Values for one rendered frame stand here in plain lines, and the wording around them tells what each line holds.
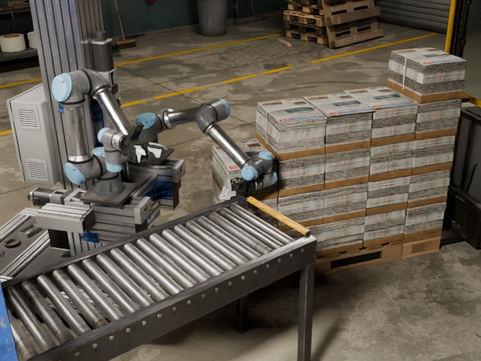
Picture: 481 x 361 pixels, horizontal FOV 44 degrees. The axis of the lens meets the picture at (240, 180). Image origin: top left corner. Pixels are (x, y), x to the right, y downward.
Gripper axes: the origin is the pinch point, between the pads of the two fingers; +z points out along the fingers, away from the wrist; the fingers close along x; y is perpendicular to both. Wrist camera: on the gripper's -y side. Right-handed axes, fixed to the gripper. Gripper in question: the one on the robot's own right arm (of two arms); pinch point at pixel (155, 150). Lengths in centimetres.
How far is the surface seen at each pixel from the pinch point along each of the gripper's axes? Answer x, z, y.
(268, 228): -45, 28, 38
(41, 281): 45, -14, 51
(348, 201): -143, 13, 55
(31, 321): 61, 6, 52
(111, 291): 31, 12, 49
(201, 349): -40, -5, 119
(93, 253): 20, -15, 47
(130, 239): 2.5, -12.1, 44.4
